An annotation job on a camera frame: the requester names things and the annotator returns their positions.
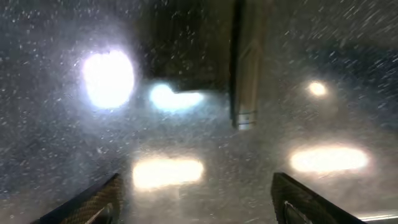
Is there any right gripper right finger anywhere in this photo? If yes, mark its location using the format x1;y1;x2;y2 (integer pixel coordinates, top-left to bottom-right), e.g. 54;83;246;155
269;172;368;224

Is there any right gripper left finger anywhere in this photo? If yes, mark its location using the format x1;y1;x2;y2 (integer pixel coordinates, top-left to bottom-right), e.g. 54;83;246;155
30;172;126;224

